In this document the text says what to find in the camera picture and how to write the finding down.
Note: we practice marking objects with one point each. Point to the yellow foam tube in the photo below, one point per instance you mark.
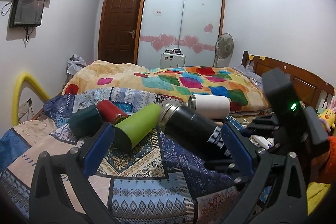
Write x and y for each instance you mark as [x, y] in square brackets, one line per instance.
[25, 86]

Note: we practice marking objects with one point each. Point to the white small cabinet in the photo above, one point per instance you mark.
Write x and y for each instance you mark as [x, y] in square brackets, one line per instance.
[172, 59]

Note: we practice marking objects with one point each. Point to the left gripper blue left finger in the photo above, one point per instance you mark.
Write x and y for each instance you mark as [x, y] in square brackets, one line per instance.
[49, 201]

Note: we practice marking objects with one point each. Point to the frosted sliding wardrobe doors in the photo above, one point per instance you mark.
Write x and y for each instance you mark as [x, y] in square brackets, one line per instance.
[192, 26]

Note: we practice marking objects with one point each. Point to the standing electric fan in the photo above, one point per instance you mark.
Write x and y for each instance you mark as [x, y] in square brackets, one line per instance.
[223, 47]

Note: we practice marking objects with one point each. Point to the grey clothes bundle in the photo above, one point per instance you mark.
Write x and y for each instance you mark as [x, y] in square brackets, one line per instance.
[75, 64]

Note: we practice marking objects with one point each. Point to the yellow chick plush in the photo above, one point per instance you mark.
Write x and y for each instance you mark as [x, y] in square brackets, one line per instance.
[327, 116]

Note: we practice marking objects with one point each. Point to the brown wooden door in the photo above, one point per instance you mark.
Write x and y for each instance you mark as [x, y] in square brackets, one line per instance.
[116, 41]

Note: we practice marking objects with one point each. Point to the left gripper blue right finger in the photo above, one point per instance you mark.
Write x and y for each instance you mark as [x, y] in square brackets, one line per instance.
[275, 190]

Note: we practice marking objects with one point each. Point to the wooden headboard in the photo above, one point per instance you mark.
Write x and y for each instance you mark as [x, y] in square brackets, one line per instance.
[311, 89]

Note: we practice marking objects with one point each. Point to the colourful patch yellow duvet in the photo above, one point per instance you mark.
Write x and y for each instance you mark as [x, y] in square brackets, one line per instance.
[180, 82]

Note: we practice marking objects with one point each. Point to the red cup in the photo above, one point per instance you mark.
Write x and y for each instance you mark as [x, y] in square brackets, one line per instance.
[110, 112]

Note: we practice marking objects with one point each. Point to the grey pillow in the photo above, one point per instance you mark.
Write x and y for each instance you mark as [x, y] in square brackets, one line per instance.
[250, 74]

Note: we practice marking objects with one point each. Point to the dark green cup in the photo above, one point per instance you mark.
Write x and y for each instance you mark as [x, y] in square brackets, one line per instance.
[85, 122]

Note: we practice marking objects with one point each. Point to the white mug with handle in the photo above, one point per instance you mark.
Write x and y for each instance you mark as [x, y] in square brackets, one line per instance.
[213, 107]

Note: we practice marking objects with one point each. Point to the blue patchwork blanket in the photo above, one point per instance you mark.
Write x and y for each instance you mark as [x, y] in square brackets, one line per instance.
[158, 181]

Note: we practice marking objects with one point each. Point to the black thermos cup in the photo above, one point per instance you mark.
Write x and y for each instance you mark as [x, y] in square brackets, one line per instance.
[194, 132]

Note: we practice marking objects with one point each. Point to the small wall monitor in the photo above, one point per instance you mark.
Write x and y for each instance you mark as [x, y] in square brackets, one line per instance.
[26, 13]

